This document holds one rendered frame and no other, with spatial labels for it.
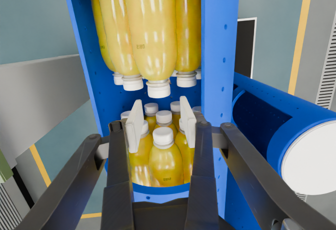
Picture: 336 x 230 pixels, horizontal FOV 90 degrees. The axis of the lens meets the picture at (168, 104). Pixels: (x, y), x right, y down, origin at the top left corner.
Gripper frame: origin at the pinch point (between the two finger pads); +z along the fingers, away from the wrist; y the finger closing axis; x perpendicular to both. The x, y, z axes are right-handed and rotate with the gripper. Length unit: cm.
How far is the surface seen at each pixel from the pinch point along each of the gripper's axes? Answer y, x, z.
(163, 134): -0.2, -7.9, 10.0
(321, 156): 46, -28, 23
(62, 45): -77, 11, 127
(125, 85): -6.7, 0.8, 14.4
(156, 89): -0.7, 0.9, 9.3
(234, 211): 33, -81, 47
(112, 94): -12.4, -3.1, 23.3
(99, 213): -88, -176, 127
